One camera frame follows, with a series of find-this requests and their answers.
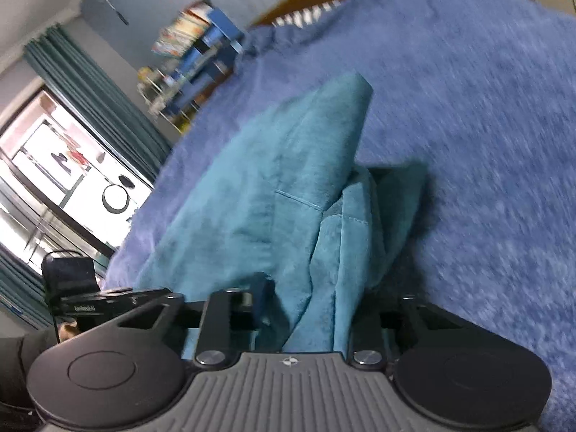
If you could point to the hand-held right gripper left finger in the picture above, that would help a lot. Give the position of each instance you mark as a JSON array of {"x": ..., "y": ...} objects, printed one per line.
[{"x": 258, "y": 299}]

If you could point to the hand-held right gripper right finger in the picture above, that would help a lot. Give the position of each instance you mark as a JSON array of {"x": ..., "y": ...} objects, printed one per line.
[{"x": 416, "y": 312}]

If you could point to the teal hoodie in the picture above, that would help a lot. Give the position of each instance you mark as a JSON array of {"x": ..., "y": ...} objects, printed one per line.
[{"x": 288, "y": 189}]

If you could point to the window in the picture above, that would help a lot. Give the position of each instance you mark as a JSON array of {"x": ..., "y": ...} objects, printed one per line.
[{"x": 63, "y": 180}]

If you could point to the blue fleece blanket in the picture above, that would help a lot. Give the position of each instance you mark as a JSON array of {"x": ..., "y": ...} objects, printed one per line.
[{"x": 472, "y": 144}]

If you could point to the blue bookshelf desk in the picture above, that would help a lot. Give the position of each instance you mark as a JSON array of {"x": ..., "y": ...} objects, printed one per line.
[{"x": 207, "y": 58}]

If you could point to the badminton racket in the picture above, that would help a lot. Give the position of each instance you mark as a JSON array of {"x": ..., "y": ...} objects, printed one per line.
[{"x": 118, "y": 12}]

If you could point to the row of colourful books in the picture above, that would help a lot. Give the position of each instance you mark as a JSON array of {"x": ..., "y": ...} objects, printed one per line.
[{"x": 182, "y": 29}]

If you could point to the striped pillow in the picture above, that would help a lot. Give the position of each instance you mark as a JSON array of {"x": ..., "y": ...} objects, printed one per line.
[{"x": 306, "y": 12}]

